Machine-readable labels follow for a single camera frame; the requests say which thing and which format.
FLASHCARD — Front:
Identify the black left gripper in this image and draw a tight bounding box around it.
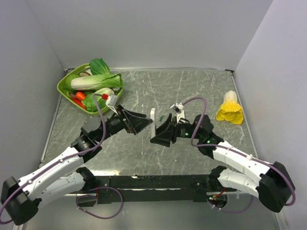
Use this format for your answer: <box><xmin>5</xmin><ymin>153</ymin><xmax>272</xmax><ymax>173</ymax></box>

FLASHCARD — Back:
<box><xmin>96</xmin><ymin>104</ymin><xmax>153</xmax><ymax>143</ymax></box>

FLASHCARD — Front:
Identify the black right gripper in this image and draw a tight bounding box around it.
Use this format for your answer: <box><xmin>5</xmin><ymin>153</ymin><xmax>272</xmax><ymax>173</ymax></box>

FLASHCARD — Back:
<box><xmin>150</xmin><ymin>113</ymin><xmax>203</xmax><ymax>147</ymax></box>

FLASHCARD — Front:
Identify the white red remote control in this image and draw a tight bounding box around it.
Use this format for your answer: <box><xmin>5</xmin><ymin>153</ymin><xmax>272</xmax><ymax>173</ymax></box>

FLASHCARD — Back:
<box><xmin>150</xmin><ymin>108</ymin><xmax>156</xmax><ymax>138</ymax></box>

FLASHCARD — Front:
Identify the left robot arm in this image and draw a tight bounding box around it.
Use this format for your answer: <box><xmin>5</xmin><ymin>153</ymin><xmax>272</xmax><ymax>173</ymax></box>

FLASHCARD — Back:
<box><xmin>0</xmin><ymin>105</ymin><xmax>153</xmax><ymax>225</ymax></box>

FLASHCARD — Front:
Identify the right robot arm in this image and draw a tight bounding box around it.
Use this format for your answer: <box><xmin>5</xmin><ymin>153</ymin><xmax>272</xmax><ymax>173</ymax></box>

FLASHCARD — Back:
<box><xmin>150</xmin><ymin>115</ymin><xmax>295</xmax><ymax>213</ymax></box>

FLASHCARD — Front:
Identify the small green cabbage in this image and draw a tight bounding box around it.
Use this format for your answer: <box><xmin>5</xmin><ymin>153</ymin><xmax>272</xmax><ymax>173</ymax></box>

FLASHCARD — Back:
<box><xmin>81</xmin><ymin>88</ymin><xmax>114</xmax><ymax>112</ymax></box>

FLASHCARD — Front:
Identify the large napa cabbage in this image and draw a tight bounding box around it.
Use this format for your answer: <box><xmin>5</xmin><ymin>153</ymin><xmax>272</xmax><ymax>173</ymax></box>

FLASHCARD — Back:
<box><xmin>71</xmin><ymin>73</ymin><xmax>123</xmax><ymax>91</ymax></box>

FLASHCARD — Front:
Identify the long orange carrot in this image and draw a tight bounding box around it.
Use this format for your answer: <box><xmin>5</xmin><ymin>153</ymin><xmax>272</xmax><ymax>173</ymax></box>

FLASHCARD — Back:
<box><xmin>71</xmin><ymin>98</ymin><xmax>86</xmax><ymax>109</ymax></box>

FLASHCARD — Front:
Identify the short orange carrot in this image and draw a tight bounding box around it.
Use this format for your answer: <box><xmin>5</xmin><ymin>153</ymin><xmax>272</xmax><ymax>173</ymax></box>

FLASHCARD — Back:
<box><xmin>75</xmin><ymin>92</ymin><xmax>86</xmax><ymax>101</ymax></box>

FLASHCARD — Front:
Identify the bok choy leaf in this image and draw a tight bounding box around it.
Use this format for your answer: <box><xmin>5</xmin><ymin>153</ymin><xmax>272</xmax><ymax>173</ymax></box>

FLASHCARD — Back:
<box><xmin>89</xmin><ymin>58</ymin><xmax>111</xmax><ymax>75</ymax></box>

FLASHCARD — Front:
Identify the green plastic basket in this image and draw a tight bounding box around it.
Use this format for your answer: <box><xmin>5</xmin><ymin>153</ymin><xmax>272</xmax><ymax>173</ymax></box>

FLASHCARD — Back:
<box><xmin>57</xmin><ymin>63</ymin><xmax>124</xmax><ymax>115</ymax></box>

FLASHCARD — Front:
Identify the yellow cabbage toy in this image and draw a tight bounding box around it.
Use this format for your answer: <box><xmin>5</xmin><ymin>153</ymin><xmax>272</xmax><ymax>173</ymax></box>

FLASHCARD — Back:
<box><xmin>216</xmin><ymin>91</ymin><xmax>244</xmax><ymax>125</ymax></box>

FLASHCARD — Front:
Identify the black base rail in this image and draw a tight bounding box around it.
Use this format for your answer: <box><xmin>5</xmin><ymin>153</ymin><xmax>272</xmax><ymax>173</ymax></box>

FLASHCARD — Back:
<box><xmin>76</xmin><ymin>167</ymin><xmax>235</xmax><ymax>204</ymax></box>

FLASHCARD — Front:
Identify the base left purple cable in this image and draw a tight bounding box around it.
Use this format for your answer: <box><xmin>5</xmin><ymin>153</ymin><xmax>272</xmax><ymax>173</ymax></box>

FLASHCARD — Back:
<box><xmin>75</xmin><ymin>186</ymin><xmax>124</xmax><ymax>219</ymax></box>

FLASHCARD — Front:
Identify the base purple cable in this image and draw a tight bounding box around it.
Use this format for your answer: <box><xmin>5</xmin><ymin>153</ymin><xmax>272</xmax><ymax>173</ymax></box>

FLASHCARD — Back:
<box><xmin>208</xmin><ymin>189</ymin><xmax>254</xmax><ymax>214</ymax></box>
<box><xmin>75</xmin><ymin>186</ymin><xmax>124</xmax><ymax>219</ymax></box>

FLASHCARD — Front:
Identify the base right purple cable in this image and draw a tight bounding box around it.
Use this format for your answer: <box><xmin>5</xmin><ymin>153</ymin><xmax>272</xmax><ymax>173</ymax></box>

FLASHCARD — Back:
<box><xmin>208</xmin><ymin>189</ymin><xmax>254</xmax><ymax>214</ymax></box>

